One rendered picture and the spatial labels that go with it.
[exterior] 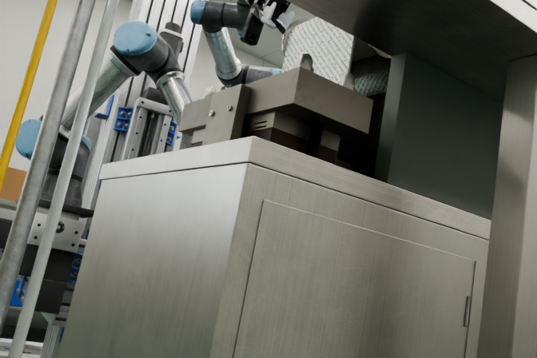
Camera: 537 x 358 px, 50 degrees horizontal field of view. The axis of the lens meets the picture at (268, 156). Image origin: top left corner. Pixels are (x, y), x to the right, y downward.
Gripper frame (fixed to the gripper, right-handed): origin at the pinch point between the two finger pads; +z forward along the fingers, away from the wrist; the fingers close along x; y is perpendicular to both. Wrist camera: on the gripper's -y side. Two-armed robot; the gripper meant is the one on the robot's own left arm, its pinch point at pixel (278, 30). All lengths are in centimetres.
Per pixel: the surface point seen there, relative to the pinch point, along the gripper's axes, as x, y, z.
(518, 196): 9, 9, 77
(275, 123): -23, -2, 56
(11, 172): -5, -205, -207
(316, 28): -4.5, 8.7, 22.0
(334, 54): -4.5, 7.6, 33.3
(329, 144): -11, -2, 56
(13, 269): -59, -10, 89
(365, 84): 7.5, 4.6, 32.0
